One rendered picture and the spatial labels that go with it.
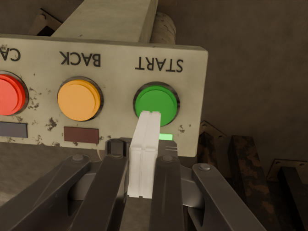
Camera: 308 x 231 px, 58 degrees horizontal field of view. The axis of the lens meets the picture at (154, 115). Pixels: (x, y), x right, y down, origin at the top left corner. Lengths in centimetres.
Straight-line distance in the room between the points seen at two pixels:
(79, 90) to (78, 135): 5
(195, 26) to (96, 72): 63
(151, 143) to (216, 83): 82
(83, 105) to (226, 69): 72
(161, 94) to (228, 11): 64
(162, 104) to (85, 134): 9
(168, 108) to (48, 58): 12
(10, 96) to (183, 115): 17
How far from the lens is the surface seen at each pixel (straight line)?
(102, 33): 34
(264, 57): 95
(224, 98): 101
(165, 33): 73
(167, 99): 26
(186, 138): 28
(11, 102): 30
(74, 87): 27
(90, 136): 29
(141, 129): 17
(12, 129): 32
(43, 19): 94
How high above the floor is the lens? 82
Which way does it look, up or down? 52 degrees down
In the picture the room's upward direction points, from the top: 173 degrees counter-clockwise
